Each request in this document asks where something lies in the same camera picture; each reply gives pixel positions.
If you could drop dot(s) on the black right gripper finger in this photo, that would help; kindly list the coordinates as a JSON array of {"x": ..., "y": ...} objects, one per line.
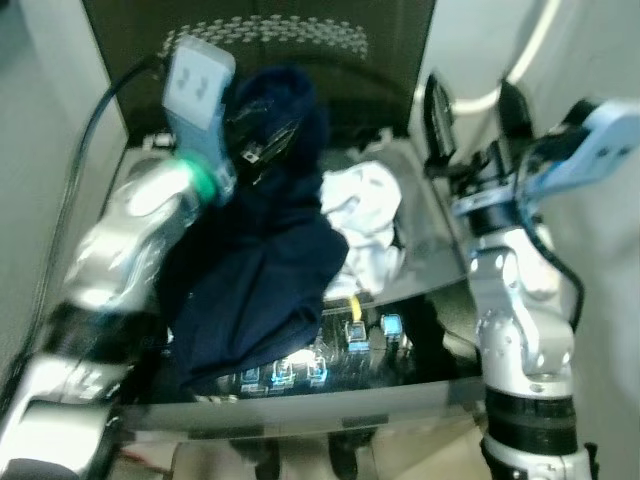
[
  {"x": 514, "y": 115},
  {"x": 442, "y": 120}
]

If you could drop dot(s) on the navy blue garment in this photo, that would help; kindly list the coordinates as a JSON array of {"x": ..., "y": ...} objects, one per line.
[{"x": 260, "y": 270}]

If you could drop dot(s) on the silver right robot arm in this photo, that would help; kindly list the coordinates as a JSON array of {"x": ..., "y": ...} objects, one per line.
[{"x": 520, "y": 330}]

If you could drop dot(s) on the black dotted washer lid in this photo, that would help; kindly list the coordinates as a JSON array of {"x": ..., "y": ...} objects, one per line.
[{"x": 300, "y": 50}]

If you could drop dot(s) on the white crumpled garment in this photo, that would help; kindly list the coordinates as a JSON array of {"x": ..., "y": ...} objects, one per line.
[{"x": 362, "y": 215}]

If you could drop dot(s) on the small yellow tag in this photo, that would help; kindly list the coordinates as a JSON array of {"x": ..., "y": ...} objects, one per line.
[{"x": 353, "y": 307}]

